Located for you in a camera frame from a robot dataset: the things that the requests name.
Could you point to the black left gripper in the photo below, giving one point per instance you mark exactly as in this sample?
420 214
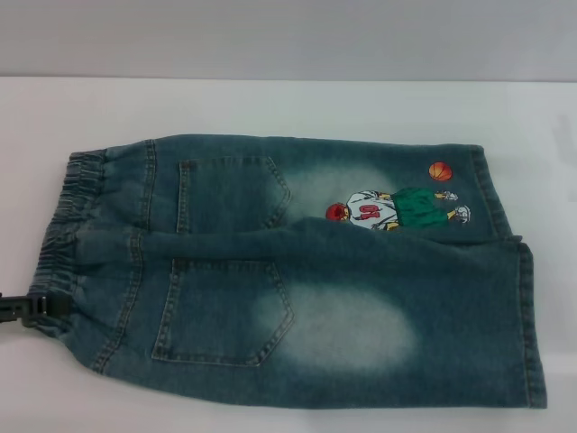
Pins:
13 315

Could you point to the blue denim shorts basketball print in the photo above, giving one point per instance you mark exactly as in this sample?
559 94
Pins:
342 315

